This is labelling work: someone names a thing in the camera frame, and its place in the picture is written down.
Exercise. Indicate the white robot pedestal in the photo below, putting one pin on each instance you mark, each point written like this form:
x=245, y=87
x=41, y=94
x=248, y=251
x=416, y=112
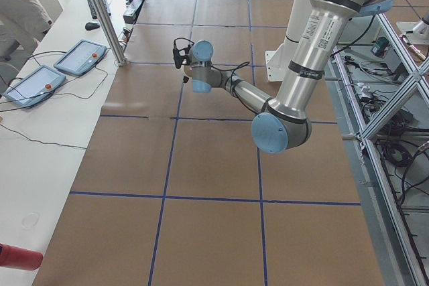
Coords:
x=277, y=61

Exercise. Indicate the aluminium frame rail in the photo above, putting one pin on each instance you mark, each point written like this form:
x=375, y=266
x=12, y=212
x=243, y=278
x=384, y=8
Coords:
x=378, y=81

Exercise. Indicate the person in beige clothes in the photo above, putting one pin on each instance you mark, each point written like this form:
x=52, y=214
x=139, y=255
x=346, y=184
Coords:
x=27, y=20

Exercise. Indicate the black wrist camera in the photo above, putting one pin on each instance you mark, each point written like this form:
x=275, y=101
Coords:
x=182, y=56

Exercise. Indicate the blue teach pendant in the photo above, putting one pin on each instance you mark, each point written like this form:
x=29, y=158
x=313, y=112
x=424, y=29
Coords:
x=81, y=58
x=35, y=87

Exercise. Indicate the near blue teach pendant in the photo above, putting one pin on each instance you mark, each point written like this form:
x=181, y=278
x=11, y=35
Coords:
x=35, y=87

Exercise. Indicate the red cylinder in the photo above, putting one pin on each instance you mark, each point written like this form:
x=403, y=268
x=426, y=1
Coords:
x=20, y=258

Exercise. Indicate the far blue teach pendant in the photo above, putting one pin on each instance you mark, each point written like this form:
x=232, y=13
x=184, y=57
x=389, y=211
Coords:
x=81, y=58

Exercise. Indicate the aluminium frame post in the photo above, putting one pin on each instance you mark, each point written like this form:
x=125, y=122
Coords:
x=109, y=32

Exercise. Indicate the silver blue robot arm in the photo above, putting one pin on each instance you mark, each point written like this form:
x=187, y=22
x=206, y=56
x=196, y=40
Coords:
x=281, y=121

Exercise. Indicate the black computer mouse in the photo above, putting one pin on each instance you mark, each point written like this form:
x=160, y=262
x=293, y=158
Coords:
x=91, y=25

